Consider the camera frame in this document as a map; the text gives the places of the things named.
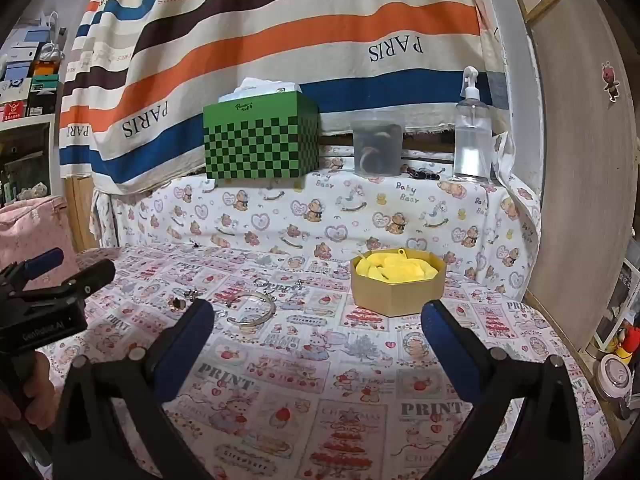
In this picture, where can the pink bag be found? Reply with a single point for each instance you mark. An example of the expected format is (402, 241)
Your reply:
(35, 225)

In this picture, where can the wooden board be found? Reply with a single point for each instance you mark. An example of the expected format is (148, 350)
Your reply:
(575, 185)

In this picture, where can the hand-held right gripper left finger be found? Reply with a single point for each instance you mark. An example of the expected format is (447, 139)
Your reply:
(187, 340)

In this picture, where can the white shelf unit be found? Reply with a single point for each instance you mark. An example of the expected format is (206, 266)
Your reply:
(25, 125)

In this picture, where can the person's left hand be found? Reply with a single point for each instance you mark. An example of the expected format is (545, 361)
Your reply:
(42, 395)

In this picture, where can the translucent plastic container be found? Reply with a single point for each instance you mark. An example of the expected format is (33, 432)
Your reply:
(377, 145)

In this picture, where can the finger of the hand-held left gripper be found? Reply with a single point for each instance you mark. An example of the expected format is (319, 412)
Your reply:
(90, 277)
(45, 260)

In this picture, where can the gold octagonal box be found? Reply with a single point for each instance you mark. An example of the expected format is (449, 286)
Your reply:
(395, 297)

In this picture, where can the stack of storage boxes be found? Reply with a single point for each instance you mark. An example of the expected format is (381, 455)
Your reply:
(25, 85)

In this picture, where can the bear sticker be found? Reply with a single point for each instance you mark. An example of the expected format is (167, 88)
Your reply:
(610, 82)

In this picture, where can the clear spray bottle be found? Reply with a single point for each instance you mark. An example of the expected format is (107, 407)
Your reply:
(472, 135)

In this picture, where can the pink lidded jar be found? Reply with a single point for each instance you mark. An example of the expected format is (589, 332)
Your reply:
(615, 375)

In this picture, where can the purple lighter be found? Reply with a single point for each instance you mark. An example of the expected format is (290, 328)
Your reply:
(415, 172)

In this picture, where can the white tissue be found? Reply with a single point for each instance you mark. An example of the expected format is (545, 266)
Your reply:
(260, 87)

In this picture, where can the bear print cloth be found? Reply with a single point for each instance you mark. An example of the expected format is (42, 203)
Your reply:
(350, 210)

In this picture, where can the striped blanket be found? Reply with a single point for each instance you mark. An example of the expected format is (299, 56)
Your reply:
(300, 35)

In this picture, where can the yellow cloth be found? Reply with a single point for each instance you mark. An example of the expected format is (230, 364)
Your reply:
(400, 267)

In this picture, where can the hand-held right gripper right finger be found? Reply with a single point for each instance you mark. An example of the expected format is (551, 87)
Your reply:
(450, 350)

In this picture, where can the green checkered tissue box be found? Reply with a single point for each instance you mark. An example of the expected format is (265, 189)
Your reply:
(260, 145)

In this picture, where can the red and yellow toy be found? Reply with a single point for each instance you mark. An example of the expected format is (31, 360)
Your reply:
(630, 340)

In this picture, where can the silver bangle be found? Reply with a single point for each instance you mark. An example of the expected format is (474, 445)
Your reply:
(273, 305)

